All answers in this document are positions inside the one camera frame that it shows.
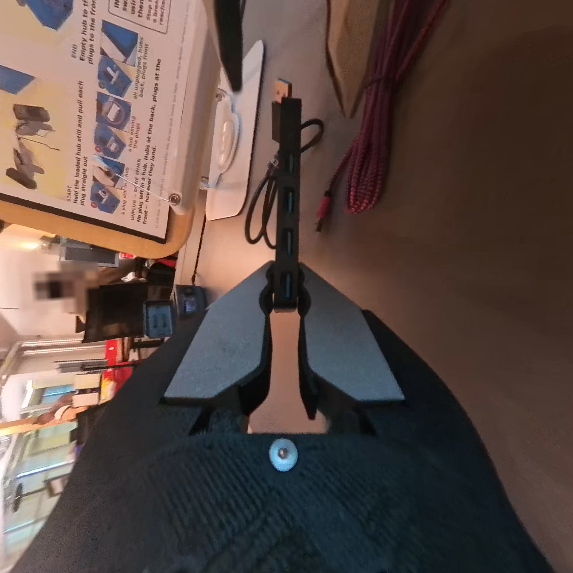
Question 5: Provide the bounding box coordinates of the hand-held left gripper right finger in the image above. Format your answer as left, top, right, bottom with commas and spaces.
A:
298, 262, 406, 421

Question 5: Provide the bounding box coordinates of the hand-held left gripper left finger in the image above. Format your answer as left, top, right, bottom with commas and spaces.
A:
162, 262, 275, 417

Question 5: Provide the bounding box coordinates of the black plastic usb hub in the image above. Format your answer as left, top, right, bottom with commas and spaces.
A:
244, 78, 325, 312

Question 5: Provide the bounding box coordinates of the red braided cable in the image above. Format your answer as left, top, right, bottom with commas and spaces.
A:
315, 0, 450, 233

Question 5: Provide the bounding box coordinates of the black device with screen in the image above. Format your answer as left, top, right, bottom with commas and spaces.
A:
174, 284, 207, 319

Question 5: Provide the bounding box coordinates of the black office chair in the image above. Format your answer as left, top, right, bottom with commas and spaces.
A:
83, 284, 175, 343

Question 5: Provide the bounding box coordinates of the red storage bin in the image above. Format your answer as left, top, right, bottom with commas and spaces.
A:
101, 338, 137, 401

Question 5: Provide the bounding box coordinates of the white stand base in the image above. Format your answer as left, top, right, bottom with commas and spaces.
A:
205, 40, 265, 221

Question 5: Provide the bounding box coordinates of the printed instruction sheet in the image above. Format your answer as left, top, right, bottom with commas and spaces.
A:
0, 0, 207, 244

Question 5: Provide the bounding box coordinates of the black stand pole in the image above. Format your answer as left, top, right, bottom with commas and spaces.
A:
213, 0, 246, 93

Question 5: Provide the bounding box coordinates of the thin dark power cable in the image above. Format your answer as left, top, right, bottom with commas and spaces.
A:
192, 214, 207, 287

